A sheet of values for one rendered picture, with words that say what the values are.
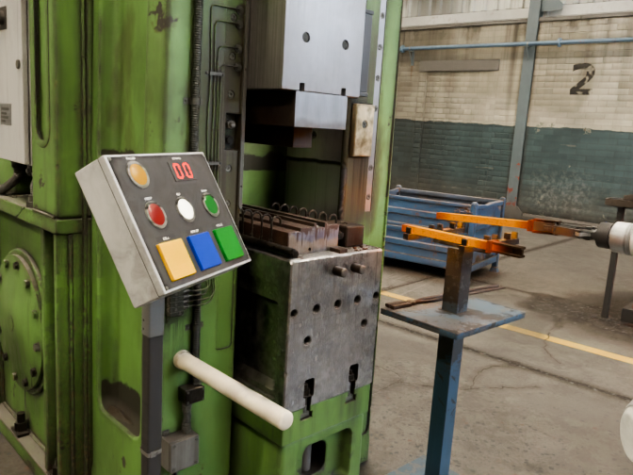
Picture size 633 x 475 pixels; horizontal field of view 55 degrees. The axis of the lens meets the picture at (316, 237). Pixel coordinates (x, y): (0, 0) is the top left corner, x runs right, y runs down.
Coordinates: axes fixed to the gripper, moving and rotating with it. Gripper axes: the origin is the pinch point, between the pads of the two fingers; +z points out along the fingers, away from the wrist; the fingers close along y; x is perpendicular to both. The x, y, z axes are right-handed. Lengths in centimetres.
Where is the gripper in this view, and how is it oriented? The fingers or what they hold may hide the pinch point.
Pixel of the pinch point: (545, 226)
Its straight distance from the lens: 201.3
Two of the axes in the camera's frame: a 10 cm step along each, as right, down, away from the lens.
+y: 7.2, -0.8, 6.9
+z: -6.9, -1.5, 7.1
